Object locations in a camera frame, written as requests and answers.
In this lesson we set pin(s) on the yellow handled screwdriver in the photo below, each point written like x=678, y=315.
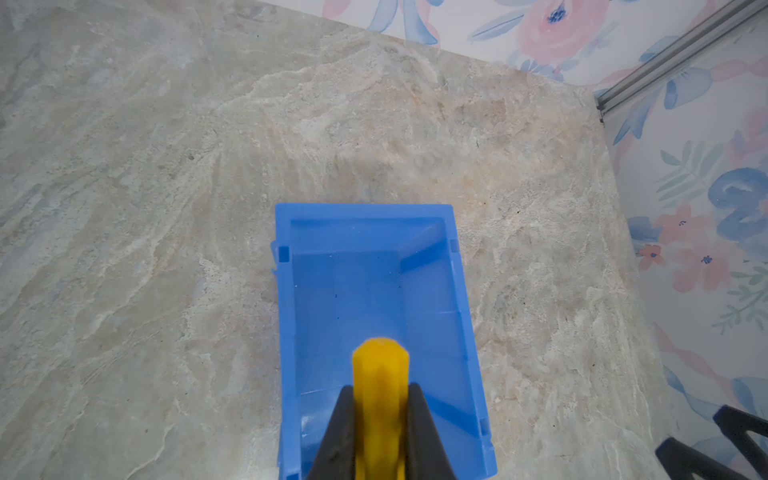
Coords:
x=380, y=389

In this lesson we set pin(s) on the right aluminium corner post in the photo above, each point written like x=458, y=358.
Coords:
x=723, y=22

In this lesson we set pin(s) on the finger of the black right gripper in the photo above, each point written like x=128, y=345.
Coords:
x=682, y=462
x=736, y=425

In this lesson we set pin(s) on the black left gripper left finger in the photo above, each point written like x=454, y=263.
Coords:
x=336, y=456

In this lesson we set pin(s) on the blue plastic storage bin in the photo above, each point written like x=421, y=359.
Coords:
x=347, y=273

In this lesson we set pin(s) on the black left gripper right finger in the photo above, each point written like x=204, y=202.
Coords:
x=425, y=457

